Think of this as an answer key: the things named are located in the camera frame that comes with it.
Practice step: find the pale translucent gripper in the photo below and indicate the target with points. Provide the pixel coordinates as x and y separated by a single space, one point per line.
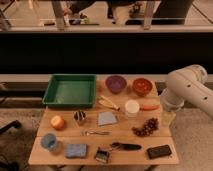
167 118

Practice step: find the light blue towel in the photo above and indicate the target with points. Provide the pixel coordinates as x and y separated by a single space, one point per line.
106 118

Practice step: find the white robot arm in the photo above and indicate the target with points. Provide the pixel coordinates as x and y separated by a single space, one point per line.
186 84

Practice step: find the green plastic tray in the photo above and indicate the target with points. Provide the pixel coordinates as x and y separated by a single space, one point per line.
70 91

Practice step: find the dark red grape bunch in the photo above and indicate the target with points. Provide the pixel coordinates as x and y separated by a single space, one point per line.
147 129

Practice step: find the orange carrot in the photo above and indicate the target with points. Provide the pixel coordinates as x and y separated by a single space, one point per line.
149 107

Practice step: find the black rectangular wallet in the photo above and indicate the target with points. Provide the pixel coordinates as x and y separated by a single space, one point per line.
159 151

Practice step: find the white plastic cup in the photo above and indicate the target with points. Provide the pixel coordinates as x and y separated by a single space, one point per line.
132 108

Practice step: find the wooden table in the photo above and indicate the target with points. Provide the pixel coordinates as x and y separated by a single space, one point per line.
119 132

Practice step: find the red bowl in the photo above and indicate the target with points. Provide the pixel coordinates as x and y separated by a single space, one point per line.
142 86

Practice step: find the purple bowl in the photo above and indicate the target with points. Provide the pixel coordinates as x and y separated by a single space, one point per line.
115 83

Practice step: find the yellow banana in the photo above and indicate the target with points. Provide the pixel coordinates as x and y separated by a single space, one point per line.
108 103

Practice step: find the small dark metal box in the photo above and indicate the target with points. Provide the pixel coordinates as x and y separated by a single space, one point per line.
102 156

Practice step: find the metal fork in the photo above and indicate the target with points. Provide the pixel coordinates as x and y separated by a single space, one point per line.
87 133

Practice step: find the small metal cup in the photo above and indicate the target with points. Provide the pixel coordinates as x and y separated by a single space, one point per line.
80 117

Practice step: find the blue sponge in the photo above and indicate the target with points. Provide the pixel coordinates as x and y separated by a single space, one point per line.
75 151

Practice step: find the orange apple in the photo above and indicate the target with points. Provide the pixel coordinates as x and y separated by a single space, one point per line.
57 122

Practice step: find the blue plastic cup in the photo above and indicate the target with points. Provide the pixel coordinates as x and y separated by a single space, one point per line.
49 142

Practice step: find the black handled knife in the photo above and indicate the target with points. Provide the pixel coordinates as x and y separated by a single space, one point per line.
125 146

